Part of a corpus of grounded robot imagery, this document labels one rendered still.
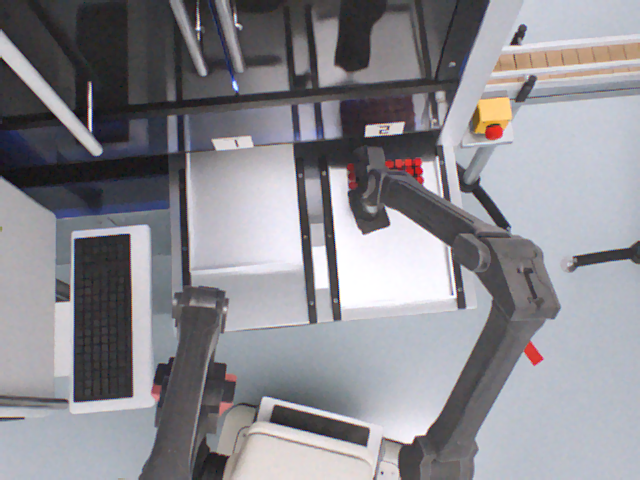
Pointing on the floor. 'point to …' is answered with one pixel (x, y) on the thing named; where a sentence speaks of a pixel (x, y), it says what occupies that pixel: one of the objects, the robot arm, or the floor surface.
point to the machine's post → (477, 68)
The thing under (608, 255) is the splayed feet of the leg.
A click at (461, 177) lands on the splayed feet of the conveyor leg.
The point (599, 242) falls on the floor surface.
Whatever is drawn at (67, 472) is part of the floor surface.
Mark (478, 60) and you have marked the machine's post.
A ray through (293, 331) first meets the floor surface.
